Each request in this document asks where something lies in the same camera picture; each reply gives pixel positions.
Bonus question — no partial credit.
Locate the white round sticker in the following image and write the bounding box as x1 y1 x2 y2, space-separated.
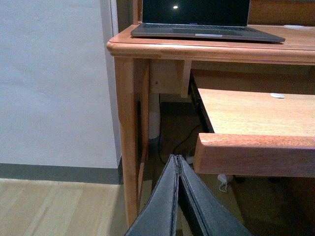
270 93 285 99

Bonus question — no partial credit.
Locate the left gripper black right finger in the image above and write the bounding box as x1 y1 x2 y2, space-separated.
177 155 251 236

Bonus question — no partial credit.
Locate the white power adapter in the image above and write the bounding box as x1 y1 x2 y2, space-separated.
217 174 233 193

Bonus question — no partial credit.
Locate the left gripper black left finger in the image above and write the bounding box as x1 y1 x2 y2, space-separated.
126 155 179 236

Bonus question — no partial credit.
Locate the grey laptop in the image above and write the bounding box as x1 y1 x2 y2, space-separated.
130 0 285 43

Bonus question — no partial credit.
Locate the white pipe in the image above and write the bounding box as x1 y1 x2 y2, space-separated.
149 93 160 140

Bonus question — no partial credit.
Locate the wooden keyboard tray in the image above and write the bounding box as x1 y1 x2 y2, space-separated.
189 73 315 178

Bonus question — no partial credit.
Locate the wooden desk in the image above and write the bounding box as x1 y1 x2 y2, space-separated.
106 0 315 226

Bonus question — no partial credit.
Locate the black floor cable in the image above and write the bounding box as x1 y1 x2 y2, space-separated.
157 122 202 165

